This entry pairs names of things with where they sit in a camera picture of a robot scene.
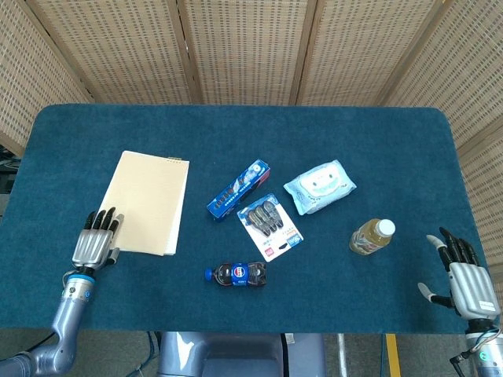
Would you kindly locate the blue-grey robot torso base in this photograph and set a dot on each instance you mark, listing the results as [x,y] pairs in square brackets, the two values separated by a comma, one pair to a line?
[236,353]

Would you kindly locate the woven bamboo screen panel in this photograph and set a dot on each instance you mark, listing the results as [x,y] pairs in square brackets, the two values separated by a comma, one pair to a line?
[23,78]
[118,51]
[353,51]
[471,90]
[485,204]
[247,51]

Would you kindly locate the yellow tea bottle white cap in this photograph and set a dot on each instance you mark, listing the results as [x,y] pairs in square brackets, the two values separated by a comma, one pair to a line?
[369,238]

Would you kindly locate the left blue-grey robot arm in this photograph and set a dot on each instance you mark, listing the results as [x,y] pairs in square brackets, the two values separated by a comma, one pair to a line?
[67,314]

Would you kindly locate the small Pepsi cola bottle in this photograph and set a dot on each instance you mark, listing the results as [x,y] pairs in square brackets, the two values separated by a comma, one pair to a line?
[239,273]

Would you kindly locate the yellow floor tape strip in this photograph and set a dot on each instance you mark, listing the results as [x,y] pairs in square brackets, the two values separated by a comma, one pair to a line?
[393,355]

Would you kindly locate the blue Oreo cookie box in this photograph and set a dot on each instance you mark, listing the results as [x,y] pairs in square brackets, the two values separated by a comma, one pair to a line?
[237,191]

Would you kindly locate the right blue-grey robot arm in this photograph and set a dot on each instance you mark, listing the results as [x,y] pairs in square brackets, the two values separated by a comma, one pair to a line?
[489,367]

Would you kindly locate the light blue wet wipes pack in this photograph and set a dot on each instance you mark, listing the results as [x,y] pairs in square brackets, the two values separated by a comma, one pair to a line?
[319,187]

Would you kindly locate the dark teal table cloth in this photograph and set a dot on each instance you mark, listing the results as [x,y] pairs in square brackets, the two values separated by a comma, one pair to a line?
[236,133]

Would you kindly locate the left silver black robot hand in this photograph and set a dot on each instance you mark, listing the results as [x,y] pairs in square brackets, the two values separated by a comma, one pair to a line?
[91,247]

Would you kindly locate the white table leg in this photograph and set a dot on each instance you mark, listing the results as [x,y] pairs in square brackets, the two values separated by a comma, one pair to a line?
[342,355]

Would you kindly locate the beige notepad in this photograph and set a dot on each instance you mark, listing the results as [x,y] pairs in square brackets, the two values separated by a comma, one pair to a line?
[149,196]

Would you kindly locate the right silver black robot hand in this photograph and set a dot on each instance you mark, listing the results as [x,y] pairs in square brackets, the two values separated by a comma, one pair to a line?
[471,288]

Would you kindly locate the correction tape blister pack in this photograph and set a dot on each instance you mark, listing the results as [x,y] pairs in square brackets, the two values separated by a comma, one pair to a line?
[275,239]

